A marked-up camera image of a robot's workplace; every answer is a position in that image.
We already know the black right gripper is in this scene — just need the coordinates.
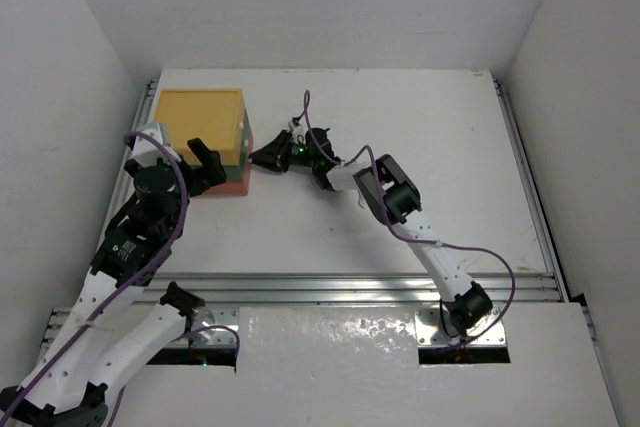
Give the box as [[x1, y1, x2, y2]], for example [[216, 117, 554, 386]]
[[251, 130, 318, 172]]

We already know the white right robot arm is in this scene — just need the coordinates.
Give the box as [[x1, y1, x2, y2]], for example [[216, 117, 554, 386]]
[[249, 128, 493, 337]]

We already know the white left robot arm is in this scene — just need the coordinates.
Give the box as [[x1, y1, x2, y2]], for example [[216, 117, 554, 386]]
[[1, 132, 226, 426]]

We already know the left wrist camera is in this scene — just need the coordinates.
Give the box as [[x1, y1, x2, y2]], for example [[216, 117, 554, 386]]
[[131, 122, 171, 167]]

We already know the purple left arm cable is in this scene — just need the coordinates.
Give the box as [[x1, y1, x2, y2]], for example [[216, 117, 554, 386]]
[[0, 131, 243, 427]]

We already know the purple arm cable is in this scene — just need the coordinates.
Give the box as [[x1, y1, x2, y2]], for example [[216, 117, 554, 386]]
[[0, 131, 243, 427], [292, 90, 519, 348]]

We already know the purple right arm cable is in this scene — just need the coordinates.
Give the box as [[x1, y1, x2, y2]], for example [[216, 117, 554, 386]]
[[292, 90, 519, 348]]

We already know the aluminium table edge rail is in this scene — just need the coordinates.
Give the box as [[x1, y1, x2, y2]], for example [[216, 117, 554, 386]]
[[93, 75, 160, 257]]

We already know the aluminium front rail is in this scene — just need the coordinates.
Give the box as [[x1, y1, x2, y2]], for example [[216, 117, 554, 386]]
[[134, 272, 566, 305]]

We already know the right aluminium table rail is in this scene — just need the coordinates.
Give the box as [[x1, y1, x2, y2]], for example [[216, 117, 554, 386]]
[[493, 78, 571, 302]]

